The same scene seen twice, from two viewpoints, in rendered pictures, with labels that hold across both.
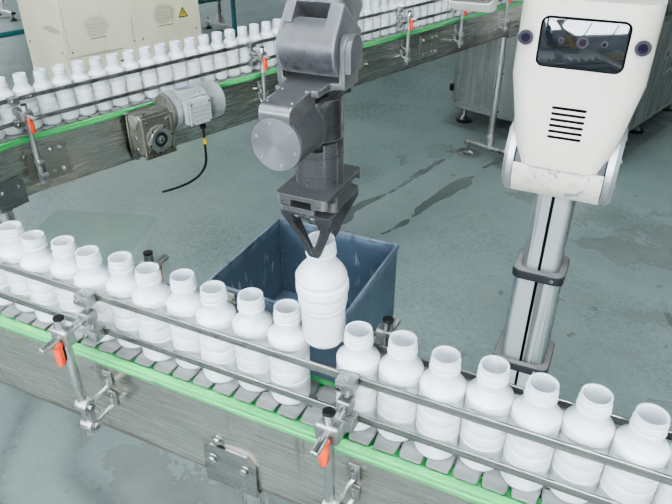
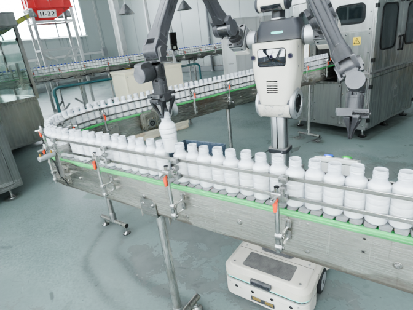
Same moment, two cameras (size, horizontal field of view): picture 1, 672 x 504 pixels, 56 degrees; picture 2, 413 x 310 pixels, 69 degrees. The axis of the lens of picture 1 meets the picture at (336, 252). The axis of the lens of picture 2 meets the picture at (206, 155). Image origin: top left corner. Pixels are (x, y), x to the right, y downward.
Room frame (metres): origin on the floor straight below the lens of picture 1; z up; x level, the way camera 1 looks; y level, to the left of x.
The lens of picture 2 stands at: (-0.46, -0.37, 1.55)
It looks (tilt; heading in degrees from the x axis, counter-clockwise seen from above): 21 degrees down; 12
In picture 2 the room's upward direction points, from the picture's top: 7 degrees counter-clockwise
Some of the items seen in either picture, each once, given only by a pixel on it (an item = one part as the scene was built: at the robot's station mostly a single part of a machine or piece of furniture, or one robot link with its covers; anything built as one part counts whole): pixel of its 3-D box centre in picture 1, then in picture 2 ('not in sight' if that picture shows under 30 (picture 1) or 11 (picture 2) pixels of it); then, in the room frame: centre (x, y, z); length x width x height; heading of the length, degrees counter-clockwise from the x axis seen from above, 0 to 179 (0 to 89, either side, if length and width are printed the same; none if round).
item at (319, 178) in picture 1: (319, 164); (160, 87); (0.69, 0.02, 1.39); 0.10 x 0.07 x 0.07; 155
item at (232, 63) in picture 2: not in sight; (241, 60); (7.03, 0.06, 0.96); 0.82 x 0.50 x 1.91; 137
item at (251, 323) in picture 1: (254, 339); (153, 156); (0.74, 0.12, 1.08); 0.06 x 0.06 x 0.17
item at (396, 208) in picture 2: not in sight; (403, 198); (0.34, -0.73, 1.08); 0.06 x 0.06 x 0.17
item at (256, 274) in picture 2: not in sight; (281, 249); (1.17, -0.45, 0.24); 0.68 x 0.53 x 0.41; 155
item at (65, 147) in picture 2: not in sight; (61, 168); (0.94, 0.76, 0.96); 0.23 x 0.10 x 0.27; 155
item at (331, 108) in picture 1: (315, 116); (156, 72); (0.68, 0.02, 1.45); 0.07 x 0.06 x 0.07; 155
